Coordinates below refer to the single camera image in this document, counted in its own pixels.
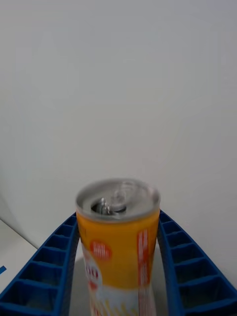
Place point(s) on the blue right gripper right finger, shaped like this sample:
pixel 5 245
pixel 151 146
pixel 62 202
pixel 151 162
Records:
pixel 195 271

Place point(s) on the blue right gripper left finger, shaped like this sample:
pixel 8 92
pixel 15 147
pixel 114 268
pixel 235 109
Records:
pixel 47 276

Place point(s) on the orange and white drink can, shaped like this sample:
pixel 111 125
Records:
pixel 118 247

